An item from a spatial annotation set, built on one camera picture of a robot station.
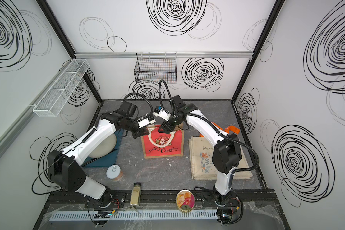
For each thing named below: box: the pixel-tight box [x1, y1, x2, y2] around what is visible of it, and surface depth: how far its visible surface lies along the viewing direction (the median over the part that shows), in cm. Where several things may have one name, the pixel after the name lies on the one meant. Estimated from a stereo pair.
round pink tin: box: [175, 189, 196, 212], surface depth 72 cm
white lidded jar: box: [105, 164, 124, 182], surface depth 80 cm
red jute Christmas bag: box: [140, 124, 185, 160], surface depth 86 cm
